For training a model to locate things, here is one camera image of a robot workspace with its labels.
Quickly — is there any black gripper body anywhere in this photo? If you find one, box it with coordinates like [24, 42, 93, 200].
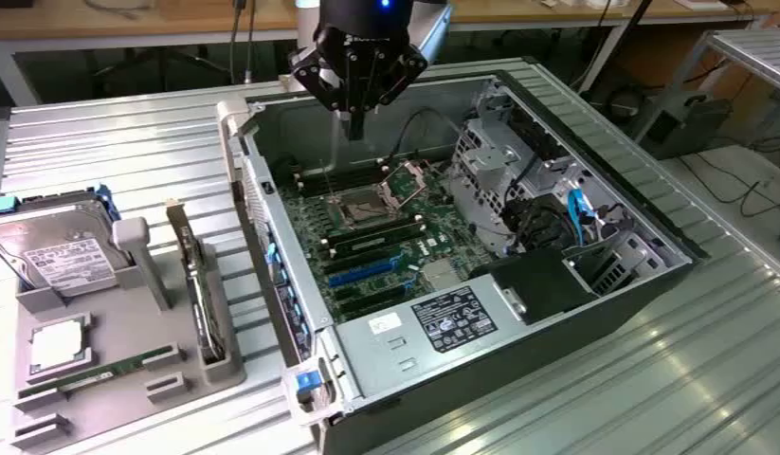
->
[313, 0, 417, 111]

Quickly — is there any graphics card with metal bracket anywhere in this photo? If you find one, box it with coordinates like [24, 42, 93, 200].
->
[165, 198, 231, 367]

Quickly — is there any black RAM slot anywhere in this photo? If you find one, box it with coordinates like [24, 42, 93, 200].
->
[301, 173, 386, 198]
[323, 215, 418, 246]
[298, 165, 382, 189]

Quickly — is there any metal socket cover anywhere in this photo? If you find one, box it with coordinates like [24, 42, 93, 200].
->
[378, 159, 441, 208]

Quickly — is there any thin locking lever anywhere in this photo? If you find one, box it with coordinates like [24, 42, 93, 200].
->
[318, 159, 342, 203]

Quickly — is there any metal drive cage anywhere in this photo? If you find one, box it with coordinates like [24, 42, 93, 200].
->
[450, 116, 538, 248]

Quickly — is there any wooden desk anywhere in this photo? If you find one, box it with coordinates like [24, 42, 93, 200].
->
[0, 0, 777, 44]

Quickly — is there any CPU socket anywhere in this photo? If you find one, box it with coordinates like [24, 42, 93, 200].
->
[330, 189, 391, 228]

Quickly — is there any green motherboard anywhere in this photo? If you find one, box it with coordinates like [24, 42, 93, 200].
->
[273, 155, 501, 324]

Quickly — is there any installed RAM stick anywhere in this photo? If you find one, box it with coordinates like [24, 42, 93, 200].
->
[330, 226, 427, 258]

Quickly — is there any long black expansion slot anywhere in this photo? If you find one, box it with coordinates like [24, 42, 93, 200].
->
[323, 248, 397, 277]

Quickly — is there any blue expansion slot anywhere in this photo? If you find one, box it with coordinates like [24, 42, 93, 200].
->
[326, 262, 399, 288]

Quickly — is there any silver chipset heatsink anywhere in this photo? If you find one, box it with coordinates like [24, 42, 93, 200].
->
[421, 263, 469, 291]

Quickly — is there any black computer tower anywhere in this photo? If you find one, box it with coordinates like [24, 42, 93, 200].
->
[646, 93, 734, 161]

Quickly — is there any short black expansion slot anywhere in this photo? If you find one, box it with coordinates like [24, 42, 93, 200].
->
[335, 282, 418, 305]
[338, 297, 425, 319]

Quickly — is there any black plastic shroud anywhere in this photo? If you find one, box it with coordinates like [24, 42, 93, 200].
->
[490, 248, 601, 326]

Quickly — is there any silver hard disk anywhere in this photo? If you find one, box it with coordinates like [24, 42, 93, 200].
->
[0, 201, 123, 298]

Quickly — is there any blue disk caddy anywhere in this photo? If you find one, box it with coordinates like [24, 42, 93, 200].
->
[0, 183, 125, 224]

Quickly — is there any grey power supply unit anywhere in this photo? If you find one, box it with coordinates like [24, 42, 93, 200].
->
[330, 274, 531, 400]

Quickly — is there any grey parts rack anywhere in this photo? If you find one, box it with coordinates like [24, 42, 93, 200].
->
[10, 215, 250, 450]

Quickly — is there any open black PC case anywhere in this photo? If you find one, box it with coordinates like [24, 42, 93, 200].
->
[215, 56, 714, 455]

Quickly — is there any CPU chip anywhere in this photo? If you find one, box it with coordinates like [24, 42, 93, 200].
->
[27, 324, 91, 370]

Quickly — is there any green RAM stick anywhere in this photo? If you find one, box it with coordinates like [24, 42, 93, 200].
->
[15, 343, 177, 400]

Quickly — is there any black arched cable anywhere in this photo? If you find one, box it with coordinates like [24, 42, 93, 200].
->
[387, 107, 462, 161]

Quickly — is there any black hanging cable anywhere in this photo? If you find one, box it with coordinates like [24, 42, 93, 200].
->
[229, 0, 259, 85]

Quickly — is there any blue wire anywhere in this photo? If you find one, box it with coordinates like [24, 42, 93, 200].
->
[570, 187, 598, 247]

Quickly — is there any metal slat table frame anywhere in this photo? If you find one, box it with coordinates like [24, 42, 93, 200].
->
[671, 29, 780, 111]

